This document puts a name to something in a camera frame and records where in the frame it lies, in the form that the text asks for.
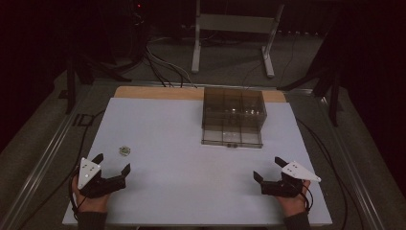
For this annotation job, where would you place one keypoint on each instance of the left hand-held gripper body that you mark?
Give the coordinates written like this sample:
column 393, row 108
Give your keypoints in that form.
column 95, row 185

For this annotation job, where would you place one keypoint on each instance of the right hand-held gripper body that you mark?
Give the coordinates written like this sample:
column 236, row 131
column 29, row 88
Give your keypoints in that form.
column 285, row 185

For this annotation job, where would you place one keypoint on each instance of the small green-white object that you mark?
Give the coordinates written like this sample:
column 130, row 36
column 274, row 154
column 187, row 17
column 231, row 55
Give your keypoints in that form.
column 124, row 150

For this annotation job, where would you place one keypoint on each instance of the smoky clear drawer cabinet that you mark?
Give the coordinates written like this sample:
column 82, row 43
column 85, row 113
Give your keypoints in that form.
column 234, row 107

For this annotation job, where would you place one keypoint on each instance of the person's left hand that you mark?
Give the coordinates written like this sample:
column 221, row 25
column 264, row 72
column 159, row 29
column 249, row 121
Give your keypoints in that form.
column 92, row 203

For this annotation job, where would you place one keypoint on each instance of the person's right hand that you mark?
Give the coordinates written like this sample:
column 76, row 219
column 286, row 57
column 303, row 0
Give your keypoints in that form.
column 293, row 204

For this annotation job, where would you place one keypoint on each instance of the black tape mark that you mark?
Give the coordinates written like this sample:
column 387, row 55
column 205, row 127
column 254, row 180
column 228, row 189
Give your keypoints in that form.
column 83, row 120

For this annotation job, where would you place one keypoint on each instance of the white board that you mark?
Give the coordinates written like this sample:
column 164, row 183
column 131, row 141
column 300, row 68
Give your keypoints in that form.
column 172, row 179

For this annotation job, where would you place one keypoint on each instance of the black tripod stand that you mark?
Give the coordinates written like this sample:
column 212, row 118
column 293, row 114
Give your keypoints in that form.
column 71, row 86
column 333, row 96

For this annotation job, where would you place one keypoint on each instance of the grey metal stand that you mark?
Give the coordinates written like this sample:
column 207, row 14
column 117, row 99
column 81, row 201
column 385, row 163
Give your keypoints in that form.
column 234, row 24

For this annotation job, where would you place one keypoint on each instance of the aluminium rail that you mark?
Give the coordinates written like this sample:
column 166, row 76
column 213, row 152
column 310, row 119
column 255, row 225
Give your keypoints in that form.
column 354, row 172
column 41, row 166

